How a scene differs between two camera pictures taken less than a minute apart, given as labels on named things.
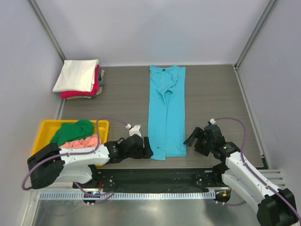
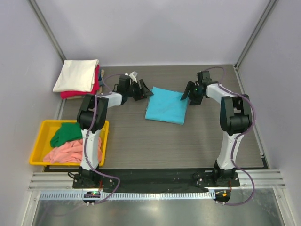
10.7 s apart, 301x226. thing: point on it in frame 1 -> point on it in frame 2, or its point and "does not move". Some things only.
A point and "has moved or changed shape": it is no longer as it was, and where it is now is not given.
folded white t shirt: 77,76 does not move
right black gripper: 198,140 -> 193,92
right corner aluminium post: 271,5 does not move
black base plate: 156,180 does not move
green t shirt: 67,132 does not move
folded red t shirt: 96,88 does not move
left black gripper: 144,147 -> 137,90
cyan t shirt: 167,117 has moved or changed shape
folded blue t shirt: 101,83 does not move
